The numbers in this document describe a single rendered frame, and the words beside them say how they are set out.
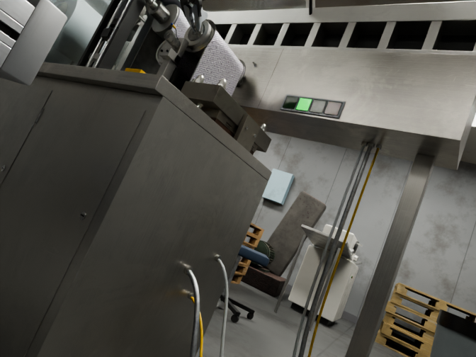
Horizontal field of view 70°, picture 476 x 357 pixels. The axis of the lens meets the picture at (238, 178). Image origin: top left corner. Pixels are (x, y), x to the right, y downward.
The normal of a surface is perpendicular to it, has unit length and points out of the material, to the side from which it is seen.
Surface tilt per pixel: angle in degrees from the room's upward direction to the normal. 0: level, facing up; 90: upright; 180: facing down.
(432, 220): 90
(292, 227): 90
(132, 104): 90
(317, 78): 90
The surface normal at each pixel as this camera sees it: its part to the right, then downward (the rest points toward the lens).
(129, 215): 0.78, 0.25
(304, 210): -0.29, -0.27
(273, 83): -0.48, -0.33
